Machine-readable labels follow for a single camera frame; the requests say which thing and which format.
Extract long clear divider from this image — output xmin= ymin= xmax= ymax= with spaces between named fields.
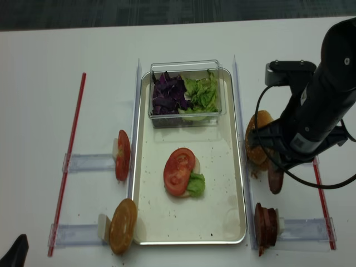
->
xmin=127 ymin=59 xmax=142 ymax=200
xmin=232 ymin=55 xmax=258 ymax=251

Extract upper left clear rail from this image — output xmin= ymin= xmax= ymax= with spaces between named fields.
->
xmin=62 ymin=154 xmax=115 ymax=173

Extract upright tomato slice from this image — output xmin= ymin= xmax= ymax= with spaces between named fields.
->
xmin=115 ymin=130 xmax=131 ymax=181

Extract stack of sausage slices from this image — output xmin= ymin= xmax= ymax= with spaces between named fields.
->
xmin=254 ymin=202 xmax=278 ymax=248

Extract clear plastic salad box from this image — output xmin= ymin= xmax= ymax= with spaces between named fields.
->
xmin=148 ymin=60 xmax=226 ymax=128

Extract green lettuce in box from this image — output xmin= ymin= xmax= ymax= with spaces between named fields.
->
xmin=178 ymin=70 xmax=219 ymax=115

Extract right long clear divider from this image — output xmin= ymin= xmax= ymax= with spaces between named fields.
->
xmin=232 ymin=55 xmax=258 ymax=251

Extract white tomato holder block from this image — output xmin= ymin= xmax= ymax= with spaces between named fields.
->
xmin=112 ymin=138 xmax=118 ymax=160

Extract front sesame bun top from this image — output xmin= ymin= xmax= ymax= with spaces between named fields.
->
xmin=245 ymin=110 xmax=273 ymax=166

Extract lettuce leaf on tray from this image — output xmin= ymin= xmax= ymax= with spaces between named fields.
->
xmin=186 ymin=172 xmax=205 ymax=197

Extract white bun holder block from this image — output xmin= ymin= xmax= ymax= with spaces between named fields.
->
xmin=97 ymin=214 xmax=111 ymax=244

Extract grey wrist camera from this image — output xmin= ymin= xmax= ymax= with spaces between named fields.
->
xmin=265 ymin=60 xmax=317 ymax=86

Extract black camera cable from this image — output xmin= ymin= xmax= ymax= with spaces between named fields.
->
xmin=255 ymin=82 xmax=356 ymax=189

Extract clear rail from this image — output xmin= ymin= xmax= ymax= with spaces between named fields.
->
xmin=277 ymin=217 xmax=337 ymax=242
xmin=62 ymin=154 xmax=115 ymax=173
xmin=48 ymin=224 xmax=107 ymax=248

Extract bottom bun on tray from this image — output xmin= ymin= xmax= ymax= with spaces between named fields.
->
xmin=165 ymin=157 xmax=201 ymax=197

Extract left long clear divider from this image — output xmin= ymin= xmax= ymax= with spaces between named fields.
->
xmin=127 ymin=59 xmax=142 ymax=200

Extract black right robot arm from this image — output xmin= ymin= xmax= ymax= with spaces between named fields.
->
xmin=248 ymin=18 xmax=355 ymax=172

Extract red strip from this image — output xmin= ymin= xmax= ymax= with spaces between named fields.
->
xmin=313 ymin=156 xmax=337 ymax=250
xmin=47 ymin=72 xmax=87 ymax=258

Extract lower right clear rail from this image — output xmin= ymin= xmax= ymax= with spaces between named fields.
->
xmin=277 ymin=217 xmax=337 ymax=242

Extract left red strip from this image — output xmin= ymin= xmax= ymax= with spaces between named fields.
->
xmin=47 ymin=72 xmax=87 ymax=258

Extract right red strip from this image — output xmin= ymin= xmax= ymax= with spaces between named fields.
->
xmin=313 ymin=156 xmax=337 ymax=250

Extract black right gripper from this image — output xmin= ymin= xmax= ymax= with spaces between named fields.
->
xmin=248 ymin=119 xmax=348 ymax=174

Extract lower left clear rail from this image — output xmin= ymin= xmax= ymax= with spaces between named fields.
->
xmin=48 ymin=224 xmax=107 ymax=248

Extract upright brown bun half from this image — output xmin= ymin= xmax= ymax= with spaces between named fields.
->
xmin=109 ymin=198 xmax=137 ymax=255

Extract purple cabbage leaves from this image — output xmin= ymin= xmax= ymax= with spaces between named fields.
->
xmin=151 ymin=71 xmax=192 ymax=115

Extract sesame bun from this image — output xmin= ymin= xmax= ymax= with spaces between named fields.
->
xmin=245 ymin=110 xmax=273 ymax=166
xmin=252 ymin=157 xmax=270 ymax=171

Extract white metal tray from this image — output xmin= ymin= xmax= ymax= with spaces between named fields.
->
xmin=133 ymin=69 xmax=247 ymax=245

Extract tomato slice on tray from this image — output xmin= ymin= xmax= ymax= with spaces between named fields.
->
xmin=164 ymin=147 xmax=196 ymax=196

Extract black left robot part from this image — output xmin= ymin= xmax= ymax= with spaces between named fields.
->
xmin=0 ymin=234 xmax=29 ymax=267

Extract round sausage slice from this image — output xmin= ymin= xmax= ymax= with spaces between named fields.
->
xmin=268 ymin=173 xmax=284 ymax=194

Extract rear sesame bun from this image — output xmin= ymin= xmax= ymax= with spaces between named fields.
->
xmin=252 ymin=157 xmax=270 ymax=171

